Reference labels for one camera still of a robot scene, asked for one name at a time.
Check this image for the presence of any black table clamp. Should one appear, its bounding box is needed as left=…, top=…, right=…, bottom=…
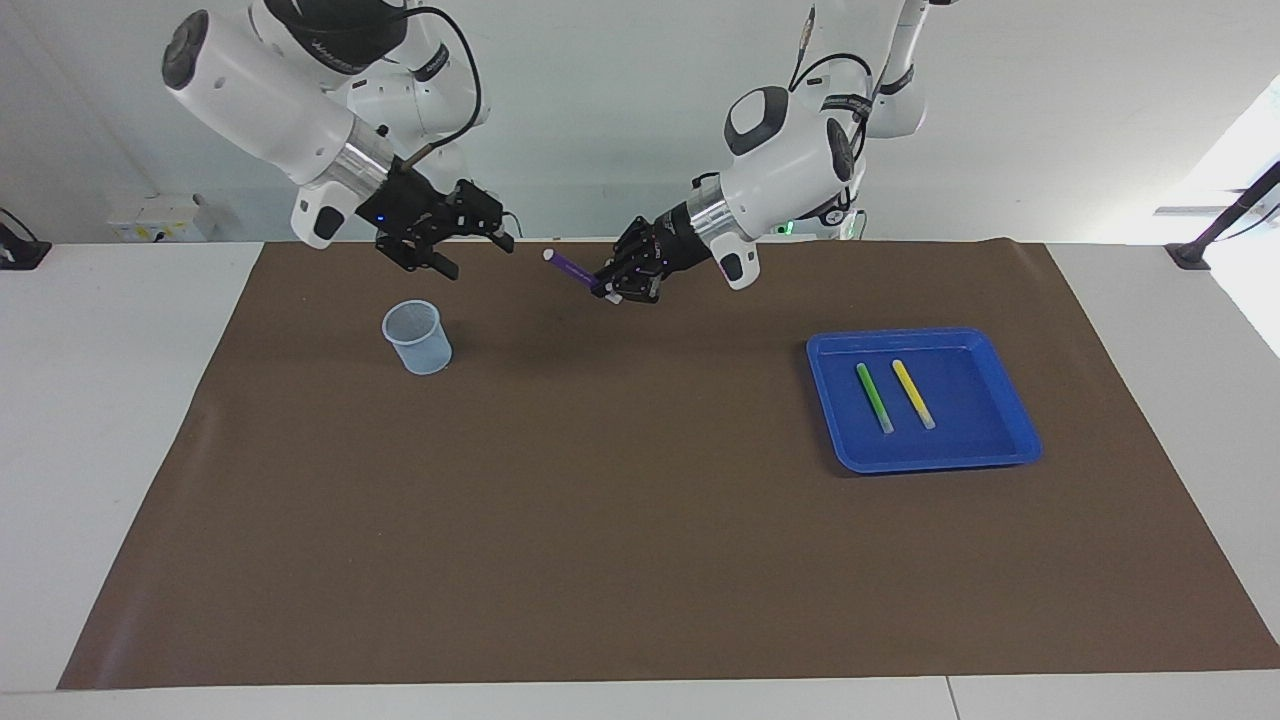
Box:
left=0, top=208, right=51, bottom=271

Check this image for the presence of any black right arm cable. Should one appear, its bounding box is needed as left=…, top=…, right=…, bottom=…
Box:
left=395, top=5, right=484, bottom=166

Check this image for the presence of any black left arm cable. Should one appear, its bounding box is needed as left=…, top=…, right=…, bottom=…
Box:
left=788, top=5, right=881, bottom=136

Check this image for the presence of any clear plastic cup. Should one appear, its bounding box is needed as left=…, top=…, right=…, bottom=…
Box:
left=382, top=299, right=453, bottom=376

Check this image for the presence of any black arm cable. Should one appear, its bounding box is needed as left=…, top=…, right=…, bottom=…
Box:
left=788, top=5, right=881, bottom=136
left=395, top=5, right=484, bottom=166

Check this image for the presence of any blue plastic tray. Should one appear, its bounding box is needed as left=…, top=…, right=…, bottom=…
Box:
left=806, top=327, right=1044, bottom=475

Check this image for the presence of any purple marker pen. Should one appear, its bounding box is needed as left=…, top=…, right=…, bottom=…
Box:
left=542, top=248, right=626, bottom=303

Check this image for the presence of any brown table mat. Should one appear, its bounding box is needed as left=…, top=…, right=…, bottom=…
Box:
left=57, top=238, right=1280, bottom=691

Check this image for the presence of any yellow marker pen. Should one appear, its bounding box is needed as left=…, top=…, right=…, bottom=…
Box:
left=891, top=359, right=937, bottom=431

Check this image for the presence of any green marker pen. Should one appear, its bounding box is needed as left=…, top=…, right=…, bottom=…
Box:
left=856, top=362, right=896, bottom=435

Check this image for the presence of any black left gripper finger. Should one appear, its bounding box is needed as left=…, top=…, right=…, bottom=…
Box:
left=598, top=215, right=656, bottom=276
left=598, top=265, right=661, bottom=305

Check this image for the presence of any black clamp stand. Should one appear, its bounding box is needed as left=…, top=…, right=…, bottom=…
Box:
left=1165, top=160, right=1280, bottom=271

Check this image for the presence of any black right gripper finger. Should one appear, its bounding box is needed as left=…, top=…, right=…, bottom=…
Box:
left=395, top=232, right=461, bottom=281
left=448, top=180, right=516, bottom=253

